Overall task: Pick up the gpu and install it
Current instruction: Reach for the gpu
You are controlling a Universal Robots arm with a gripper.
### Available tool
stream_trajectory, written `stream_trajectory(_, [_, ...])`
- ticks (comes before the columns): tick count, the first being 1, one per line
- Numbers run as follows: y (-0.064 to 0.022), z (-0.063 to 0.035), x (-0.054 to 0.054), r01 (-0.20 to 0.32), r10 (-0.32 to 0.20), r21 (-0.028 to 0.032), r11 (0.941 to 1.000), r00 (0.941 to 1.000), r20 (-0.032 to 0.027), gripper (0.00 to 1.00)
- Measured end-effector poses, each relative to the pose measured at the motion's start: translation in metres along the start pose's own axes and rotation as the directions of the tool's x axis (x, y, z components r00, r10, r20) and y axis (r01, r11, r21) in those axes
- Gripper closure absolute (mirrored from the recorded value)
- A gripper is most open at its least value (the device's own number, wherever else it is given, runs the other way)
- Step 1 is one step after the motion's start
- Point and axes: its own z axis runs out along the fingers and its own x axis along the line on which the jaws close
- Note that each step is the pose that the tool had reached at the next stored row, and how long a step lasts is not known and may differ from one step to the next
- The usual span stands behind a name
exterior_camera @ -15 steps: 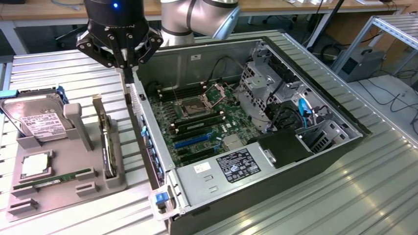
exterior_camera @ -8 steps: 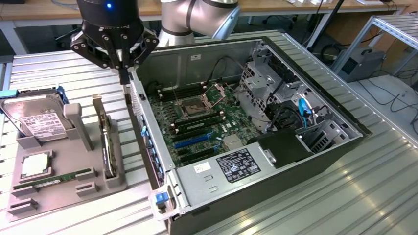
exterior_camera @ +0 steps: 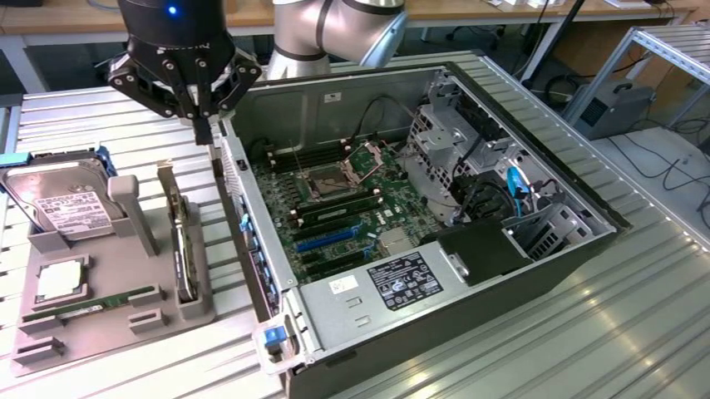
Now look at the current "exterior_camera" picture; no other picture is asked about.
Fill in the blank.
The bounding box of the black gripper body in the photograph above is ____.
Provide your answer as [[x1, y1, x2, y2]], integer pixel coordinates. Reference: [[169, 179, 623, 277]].
[[114, 0, 238, 87]]

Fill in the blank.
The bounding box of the graphics card with metal bracket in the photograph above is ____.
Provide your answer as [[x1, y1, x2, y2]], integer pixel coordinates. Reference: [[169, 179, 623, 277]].
[[156, 159, 200, 303]]

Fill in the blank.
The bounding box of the black office chair base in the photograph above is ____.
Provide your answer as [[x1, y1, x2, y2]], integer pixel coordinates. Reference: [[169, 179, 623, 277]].
[[92, 49, 112, 82], [419, 23, 507, 52]]

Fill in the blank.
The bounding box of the blue disk caddy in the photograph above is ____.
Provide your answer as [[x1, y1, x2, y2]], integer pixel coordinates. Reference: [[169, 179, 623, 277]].
[[0, 142, 118, 196]]

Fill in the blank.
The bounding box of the black RAM slot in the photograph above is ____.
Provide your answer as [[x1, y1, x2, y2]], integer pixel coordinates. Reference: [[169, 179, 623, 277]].
[[270, 155, 352, 176], [266, 139, 349, 161], [268, 144, 350, 166], [289, 185, 377, 212], [292, 190, 380, 217], [269, 150, 352, 171]]

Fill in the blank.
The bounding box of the long wooden desk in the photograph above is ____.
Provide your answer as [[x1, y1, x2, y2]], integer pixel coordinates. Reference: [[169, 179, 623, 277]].
[[0, 0, 699, 96]]

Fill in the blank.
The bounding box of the CPU socket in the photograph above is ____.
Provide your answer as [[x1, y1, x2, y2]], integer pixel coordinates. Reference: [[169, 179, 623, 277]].
[[300, 166, 357, 202]]

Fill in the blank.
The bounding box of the silver hard disk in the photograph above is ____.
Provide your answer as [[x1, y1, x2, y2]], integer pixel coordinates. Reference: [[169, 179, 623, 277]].
[[0, 159, 121, 243]]

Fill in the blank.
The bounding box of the green RAM stick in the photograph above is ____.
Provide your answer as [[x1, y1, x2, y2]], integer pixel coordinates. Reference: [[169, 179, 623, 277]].
[[21, 285, 157, 322], [297, 197, 384, 229]]

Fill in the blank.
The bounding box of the long black expansion slot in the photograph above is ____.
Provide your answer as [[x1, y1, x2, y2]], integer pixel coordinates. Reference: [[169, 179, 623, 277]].
[[292, 224, 358, 243], [302, 251, 366, 270], [305, 260, 370, 278]]

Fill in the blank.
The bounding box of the metal drive cage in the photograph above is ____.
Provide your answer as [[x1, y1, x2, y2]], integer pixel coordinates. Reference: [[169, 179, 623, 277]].
[[405, 68, 533, 228]]

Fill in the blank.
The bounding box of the green motherboard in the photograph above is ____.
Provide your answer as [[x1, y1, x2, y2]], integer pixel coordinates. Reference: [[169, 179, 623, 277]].
[[249, 139, 443, 288]]

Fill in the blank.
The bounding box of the blue expansion slot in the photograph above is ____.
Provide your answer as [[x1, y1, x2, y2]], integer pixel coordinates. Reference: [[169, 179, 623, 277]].
[[296, 232, 362, 254]]

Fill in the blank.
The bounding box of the grey plastic parts rack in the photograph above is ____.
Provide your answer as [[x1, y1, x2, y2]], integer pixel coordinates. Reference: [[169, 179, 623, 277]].
[[9, 174, 218, 378]]

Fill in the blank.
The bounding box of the silver chipset heatsink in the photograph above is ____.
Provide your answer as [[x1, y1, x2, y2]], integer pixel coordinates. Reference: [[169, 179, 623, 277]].
[[377, 230, 417, 255]]

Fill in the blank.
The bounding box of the silver CPU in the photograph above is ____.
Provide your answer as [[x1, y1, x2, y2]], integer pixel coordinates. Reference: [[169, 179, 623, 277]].
[[33, 262, 85, 303]]

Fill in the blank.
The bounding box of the grey power supply unit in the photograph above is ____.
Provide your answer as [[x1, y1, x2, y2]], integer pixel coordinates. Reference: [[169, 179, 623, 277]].
[[286, 241, 472, 355]]

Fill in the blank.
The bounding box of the black stand pole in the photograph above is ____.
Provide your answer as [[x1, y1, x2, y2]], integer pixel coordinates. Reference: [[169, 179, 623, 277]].
[[520, 0, 588, 91]]

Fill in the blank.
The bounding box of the open black PC case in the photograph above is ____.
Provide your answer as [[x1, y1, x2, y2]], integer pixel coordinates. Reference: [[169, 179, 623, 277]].
[[212, 61, 633, 399]]

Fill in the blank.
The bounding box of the metal disk bay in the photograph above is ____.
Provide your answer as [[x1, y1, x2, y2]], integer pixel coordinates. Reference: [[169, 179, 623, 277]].
[[500, 195, 617, 262]]

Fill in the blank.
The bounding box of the black looped wire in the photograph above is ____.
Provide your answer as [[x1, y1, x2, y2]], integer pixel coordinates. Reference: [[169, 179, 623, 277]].
[[356, 95, 416, 139]]

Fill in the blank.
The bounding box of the black wire bundle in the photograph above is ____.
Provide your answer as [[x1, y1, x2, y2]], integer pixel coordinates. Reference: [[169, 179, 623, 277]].
[[449, 156, 536, 224]]

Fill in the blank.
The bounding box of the blue data wire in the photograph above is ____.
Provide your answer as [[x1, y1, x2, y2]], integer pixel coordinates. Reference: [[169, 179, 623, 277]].
[[504, 165, 527, 220]]

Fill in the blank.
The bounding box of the black coiled cable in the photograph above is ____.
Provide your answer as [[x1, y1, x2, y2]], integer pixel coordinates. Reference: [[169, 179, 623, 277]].
[[541, 72, 581, 105]]

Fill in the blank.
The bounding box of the grey box with handle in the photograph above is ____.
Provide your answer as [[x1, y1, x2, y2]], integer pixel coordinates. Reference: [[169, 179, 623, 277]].
[[575, 81, 656, 141]]

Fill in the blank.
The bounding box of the aluminium profile frame table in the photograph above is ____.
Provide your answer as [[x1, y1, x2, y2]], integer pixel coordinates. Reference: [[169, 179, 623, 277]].
[[560, 22, 710, 128]]

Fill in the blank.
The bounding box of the black floor cable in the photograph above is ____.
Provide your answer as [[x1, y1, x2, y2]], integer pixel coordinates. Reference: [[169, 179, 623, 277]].
[[607, 118, 710, 195]]

